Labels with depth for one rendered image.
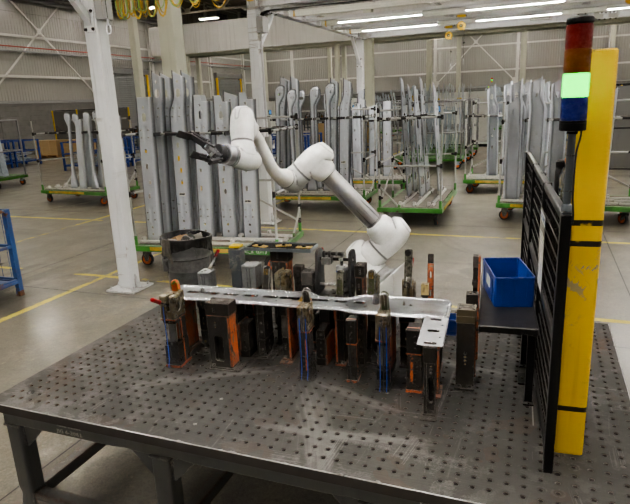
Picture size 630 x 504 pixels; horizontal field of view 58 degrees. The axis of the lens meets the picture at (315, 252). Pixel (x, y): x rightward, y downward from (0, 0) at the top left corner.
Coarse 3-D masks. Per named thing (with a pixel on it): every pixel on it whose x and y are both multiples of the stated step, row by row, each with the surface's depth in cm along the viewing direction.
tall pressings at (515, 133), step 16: (544, 80) 842; (560, 80) 836; (512, 96) 866; (560, 96) 840; (512, 112) 870; (544, 112) 827; (512, 128) 855; (528, 128) 841; (544, 128) 831; (512, 144) 860; (528, 144) 846; (544, 144) 858; (560, 144) 854; (512, 160) 865; (512, 176) 868; (512, 192) 873
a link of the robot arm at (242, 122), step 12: (240, 108) 254; (240, 120) 252; (252, 120) 255; (240, 132) 251; (252, 132) 254; (264, 144) 272; (264, 156) 276; (276, 168) 283; (276, 180) 289; (288, 180) 294
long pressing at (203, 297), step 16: (192, 288) 287; (208, 288) 286; (224, 288) 285; (240, 288) 283; (256, 304) 262; (272, 304) 260; (288, 304) 259; (320, 304) 257; (336, 304) 256; (352, 304) 255; (368, 304) 254; (400, 304) 252; (416, 304) 251; (432, 304) 251; (448, 304) 250
